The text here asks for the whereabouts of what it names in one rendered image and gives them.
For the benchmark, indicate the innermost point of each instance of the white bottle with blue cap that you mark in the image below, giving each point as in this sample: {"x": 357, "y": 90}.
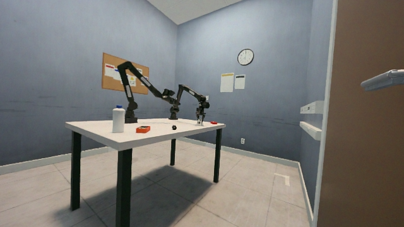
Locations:
{"x": 118, "y": 119}

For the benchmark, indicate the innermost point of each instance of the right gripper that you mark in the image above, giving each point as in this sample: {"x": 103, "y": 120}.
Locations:
{"x": 173, "y": 101}

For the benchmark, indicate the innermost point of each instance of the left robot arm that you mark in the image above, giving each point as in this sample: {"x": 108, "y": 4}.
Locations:
{"x": 175, "y": 109}

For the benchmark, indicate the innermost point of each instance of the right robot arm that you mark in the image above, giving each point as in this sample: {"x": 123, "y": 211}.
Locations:
{"x": 133, "y": 105}

